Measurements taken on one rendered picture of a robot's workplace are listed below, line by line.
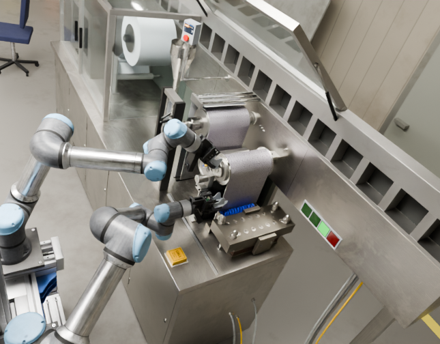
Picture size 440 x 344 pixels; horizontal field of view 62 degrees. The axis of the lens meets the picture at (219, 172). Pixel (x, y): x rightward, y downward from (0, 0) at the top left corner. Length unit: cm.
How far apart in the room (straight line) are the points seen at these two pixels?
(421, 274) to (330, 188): 47
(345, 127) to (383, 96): 219
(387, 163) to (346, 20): 274
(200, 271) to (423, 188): 96
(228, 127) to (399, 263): 94
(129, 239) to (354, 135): 93
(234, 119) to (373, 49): 225
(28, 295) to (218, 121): 113
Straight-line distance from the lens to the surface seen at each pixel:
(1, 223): 167
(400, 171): 145
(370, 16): 390
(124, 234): 127
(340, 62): 406
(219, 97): 181
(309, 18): 402
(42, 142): 140
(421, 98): 349
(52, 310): 236
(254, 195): 187
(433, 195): 141
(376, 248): 158
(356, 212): 159
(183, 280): 167
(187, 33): 190
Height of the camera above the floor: 226
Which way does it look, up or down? 37 degrees down
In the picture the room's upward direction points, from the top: 18 degrees clockwise
